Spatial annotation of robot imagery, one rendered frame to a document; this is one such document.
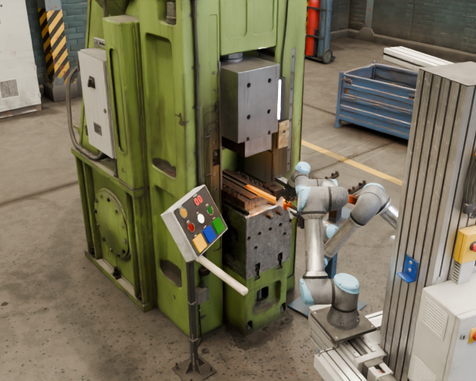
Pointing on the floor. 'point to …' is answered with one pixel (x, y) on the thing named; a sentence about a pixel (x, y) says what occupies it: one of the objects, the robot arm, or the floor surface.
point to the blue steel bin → (377, 98)
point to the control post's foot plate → (202, 369)
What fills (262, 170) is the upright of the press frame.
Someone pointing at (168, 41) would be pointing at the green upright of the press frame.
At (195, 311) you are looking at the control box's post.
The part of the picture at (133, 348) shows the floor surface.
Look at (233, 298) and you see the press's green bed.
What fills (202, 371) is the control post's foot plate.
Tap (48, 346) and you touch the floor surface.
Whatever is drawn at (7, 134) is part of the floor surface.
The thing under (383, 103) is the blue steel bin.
